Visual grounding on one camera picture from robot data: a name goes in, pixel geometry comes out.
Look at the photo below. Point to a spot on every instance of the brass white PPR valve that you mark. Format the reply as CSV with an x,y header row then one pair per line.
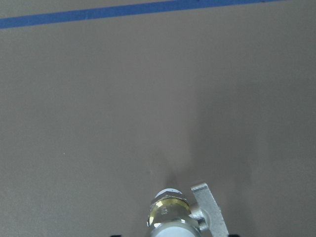
x,y
171,214

